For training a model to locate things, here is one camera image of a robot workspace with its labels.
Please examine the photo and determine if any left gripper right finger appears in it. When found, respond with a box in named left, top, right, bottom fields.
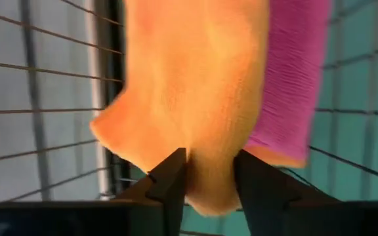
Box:
left=234, top=149, right=339, bottom=236

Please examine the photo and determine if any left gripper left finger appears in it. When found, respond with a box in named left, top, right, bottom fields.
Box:
left=115, top=147, right=187, bottom=236

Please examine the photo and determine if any pink microfiber towel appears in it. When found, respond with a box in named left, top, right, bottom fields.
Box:
left=243, top=0, right=333, bottom=165

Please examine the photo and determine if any wire basket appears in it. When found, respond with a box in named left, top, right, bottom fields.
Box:
left=0, top=0, right=378, bottom=236

